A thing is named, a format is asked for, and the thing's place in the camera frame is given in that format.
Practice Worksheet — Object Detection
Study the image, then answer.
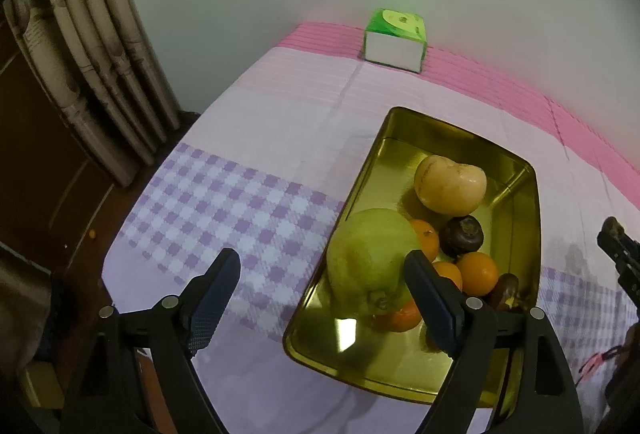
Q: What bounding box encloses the green guava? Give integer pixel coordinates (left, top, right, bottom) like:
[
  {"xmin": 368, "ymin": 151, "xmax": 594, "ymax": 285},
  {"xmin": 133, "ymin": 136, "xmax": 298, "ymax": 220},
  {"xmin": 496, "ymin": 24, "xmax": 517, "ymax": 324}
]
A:
[{"xmin": 326, "ymin": 208, "xmax": 423, "ymax": 317}]

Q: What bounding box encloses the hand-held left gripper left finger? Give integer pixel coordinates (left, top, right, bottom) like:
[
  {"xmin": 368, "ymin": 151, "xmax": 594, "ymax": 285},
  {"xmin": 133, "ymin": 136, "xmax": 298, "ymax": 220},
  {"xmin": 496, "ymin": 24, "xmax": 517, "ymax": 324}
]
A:
[{"xmin": 59, "ymin": 248, "xmax": 242, "ymax": 434}]

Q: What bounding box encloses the gold metal tin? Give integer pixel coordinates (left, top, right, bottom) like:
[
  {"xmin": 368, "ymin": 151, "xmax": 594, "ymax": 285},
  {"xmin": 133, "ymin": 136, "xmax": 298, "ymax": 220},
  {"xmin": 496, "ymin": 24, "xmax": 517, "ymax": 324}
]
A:
[{"xmin": 282, "ymin": 106, "xmax": 542, "ymax": 410}]

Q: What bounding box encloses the purple checked tablecloth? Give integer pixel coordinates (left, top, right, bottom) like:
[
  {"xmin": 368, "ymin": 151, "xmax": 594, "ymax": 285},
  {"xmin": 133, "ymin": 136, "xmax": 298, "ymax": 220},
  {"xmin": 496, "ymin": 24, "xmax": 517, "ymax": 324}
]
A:
[{"xmin": 100, "ymin": 45, "xmax": 640, "ymax": 434}]

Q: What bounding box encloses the dark brown mangosteen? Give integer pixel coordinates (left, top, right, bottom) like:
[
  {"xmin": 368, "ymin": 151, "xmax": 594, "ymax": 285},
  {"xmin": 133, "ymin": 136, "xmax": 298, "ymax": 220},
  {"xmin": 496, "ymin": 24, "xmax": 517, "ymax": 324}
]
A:
[
  {"xmin": 484, "ymin": 273, "xmax": 521, "ymax": 312},
  {"xmin": 439, "ymin": 215, "xmax": 485, "ymax": 259}
]

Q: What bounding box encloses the green and white tissue box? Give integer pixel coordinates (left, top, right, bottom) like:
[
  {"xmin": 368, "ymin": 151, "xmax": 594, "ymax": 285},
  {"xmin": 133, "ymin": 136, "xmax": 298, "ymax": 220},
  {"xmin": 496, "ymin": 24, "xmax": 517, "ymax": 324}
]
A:
[{"xmin": 363, "ymin": 8, "xmax": 428, "ymax": 75}]

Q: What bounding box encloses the beige patterned curtain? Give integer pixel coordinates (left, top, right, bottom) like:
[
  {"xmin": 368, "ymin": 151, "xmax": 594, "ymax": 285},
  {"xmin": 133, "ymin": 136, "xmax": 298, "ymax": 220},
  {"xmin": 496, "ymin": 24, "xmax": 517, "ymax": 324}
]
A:
[{"xmin": 2, "ymin": 0, "xmax": 181, "ymax": 187}]

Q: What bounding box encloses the orange tangerine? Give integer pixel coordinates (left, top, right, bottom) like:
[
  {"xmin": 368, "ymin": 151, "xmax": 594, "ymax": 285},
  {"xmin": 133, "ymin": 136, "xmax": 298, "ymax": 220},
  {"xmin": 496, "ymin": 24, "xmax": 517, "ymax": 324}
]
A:
[
  {"xmin": 432, "ymin": 261, "xmax": 464, "ymax": 292},
  {"xmin": 457, "ymin": 251, "xmax": 500, "ymax": 299},
  {"xmin": 370, "ymin": 299, "xmax": 423, "ymax": 333},
  {"xmin": 410, "ymin": 219, "xmax": 441, "ymax": 262}
]

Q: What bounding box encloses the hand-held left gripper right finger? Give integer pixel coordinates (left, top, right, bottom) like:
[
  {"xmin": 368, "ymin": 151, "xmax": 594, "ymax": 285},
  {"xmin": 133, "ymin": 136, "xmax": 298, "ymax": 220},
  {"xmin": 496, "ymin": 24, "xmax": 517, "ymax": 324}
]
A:
[{"xmin": 403, "ymin": 250, "xmax": 586, "ymax": 434}]

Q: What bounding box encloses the pink cord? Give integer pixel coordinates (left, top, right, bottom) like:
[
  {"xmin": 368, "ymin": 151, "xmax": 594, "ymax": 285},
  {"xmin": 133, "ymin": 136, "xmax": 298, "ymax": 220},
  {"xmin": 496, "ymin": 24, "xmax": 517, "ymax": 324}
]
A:
[{"xmin": 575, "ymin": 346, "xmax": 623, "ymax": 385}]

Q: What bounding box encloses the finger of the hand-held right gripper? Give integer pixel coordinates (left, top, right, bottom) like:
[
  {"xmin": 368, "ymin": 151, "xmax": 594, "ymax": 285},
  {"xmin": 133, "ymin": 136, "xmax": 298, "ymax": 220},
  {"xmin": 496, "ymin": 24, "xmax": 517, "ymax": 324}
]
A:
[
  {"xmin": 602, "ymin": 216, "xmax": 640, "ymax": 265},
  {"xmin": 596, "ymin": 231, "xmax": 640, "ymax": 305}
]

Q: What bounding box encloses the pale yellow melon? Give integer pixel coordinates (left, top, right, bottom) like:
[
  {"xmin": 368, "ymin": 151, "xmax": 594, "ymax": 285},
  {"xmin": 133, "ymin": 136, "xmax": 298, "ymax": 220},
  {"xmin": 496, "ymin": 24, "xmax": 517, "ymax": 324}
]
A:
[{"xmin": 414, "ymin": 155, "xmax": 488, "ymax": 216}]

